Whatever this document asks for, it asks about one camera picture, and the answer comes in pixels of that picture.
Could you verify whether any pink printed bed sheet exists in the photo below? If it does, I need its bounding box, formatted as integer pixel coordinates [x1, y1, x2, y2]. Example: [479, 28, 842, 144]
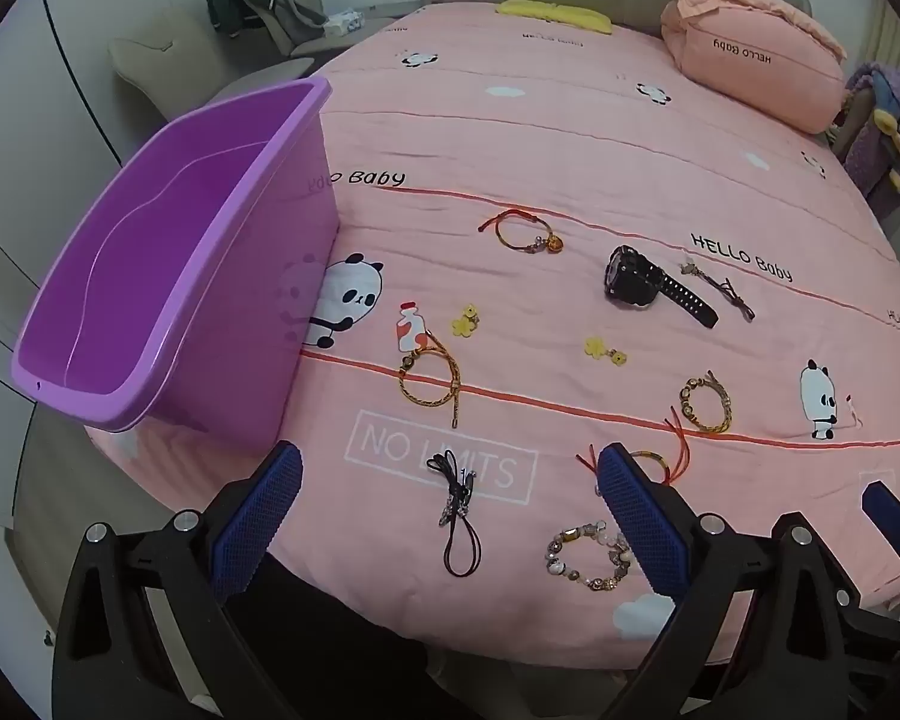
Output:
[82, 0, 900, 668]

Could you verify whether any gold bead bracelet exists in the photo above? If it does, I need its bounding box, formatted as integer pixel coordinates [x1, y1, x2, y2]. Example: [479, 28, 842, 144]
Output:
[679, 371, 732, 434]

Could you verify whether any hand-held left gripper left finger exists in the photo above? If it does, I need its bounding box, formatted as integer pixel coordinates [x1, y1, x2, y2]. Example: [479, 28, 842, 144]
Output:
[51, 441, 305, 720]

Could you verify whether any yellow cushion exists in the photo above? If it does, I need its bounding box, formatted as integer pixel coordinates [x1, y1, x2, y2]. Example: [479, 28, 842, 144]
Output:
[495, 0, 612, 35]

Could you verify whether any white wardrobe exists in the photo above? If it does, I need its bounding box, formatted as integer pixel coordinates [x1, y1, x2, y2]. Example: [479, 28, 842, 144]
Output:
[0, 0, 222, 173]

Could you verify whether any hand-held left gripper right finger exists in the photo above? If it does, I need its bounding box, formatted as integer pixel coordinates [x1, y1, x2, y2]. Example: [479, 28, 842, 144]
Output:
[596, 444, 860, 720]

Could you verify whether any multicolour beaded charm bracelet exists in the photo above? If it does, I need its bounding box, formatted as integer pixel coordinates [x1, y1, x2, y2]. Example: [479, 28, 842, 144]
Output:
[544, 527, 632, 592]

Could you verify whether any gold bangle with red string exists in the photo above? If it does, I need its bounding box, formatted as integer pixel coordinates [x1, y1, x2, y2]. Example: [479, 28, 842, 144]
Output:
[576, 409, 692, 485]

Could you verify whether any purple plastic bin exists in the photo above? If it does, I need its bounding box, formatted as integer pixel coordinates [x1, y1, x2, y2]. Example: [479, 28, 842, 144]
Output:
[11, 77, 346, 458]

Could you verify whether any pair of yellow flower earrings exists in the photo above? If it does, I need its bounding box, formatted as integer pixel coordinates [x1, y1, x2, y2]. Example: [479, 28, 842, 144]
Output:
[585, 337, 629, 368]

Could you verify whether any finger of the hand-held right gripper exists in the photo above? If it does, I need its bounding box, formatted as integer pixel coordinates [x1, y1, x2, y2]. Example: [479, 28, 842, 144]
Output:
[832, 585, 900, 661]
[861, 480, 900, 571]

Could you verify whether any gold braided cord bracelet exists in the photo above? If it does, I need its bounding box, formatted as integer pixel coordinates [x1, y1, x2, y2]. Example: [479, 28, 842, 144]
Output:
[397, 336, 467, 428]

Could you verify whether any beige lounge chair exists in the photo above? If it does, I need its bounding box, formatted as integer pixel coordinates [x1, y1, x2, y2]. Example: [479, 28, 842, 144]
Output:
[262, 0, 398, 59]
[109, 11, 308, 102]

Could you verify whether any dark green jacket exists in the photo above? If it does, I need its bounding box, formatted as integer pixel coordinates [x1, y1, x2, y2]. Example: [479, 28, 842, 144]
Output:
[206, 0, 301, 38]

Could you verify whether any red string bracelet gold charm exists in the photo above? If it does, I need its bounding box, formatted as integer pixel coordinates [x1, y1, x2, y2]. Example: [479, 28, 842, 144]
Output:
[480, 208, 567, 256]

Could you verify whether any black wrist watch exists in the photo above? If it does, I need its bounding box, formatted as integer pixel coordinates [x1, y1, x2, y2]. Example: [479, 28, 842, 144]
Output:
[606, 244, 719, 329]

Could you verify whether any grey garment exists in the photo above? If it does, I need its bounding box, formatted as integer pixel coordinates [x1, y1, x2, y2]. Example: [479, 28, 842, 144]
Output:
[270, 0, 329, 37]

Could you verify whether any purple fuzzy garment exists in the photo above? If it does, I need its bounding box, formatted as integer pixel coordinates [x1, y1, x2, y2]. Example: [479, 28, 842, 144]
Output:
[844, 62, 900, 218]

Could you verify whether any pink pillow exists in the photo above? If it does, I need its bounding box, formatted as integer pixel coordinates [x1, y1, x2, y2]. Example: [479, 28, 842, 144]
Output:
[641, 0, 848, 134]

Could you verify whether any black cord necklace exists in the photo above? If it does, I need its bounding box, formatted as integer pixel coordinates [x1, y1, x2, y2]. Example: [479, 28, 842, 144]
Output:
[425, 450, 485, 578]

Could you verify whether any brown cord charm strap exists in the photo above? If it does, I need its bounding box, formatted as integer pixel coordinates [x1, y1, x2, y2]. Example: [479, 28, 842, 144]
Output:
[679, 261, 756, 322]

